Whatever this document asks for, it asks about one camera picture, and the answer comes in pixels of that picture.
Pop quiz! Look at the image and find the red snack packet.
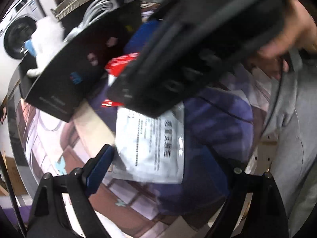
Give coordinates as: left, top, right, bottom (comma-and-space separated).
101, 52, 139, 108

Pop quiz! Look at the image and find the white plush toy blue ear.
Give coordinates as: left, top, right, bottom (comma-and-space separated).
26, 16, 65, 78

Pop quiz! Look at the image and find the black storage box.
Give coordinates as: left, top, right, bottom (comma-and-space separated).
19, 0, 142, 122

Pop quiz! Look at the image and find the operator right hand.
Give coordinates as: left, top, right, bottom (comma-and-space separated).
245, 0, 316, 79

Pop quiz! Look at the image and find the anime printed desk mat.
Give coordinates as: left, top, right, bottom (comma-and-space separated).
8, 66, 271, 237

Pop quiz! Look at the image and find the white front-load washing machine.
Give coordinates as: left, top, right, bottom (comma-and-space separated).
0, 0, 46, 60

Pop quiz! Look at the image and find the white power cable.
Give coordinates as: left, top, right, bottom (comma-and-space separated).
64, 0, 122, 41

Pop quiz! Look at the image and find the white paper packet with text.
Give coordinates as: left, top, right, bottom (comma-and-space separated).
112, 103, 184, 184

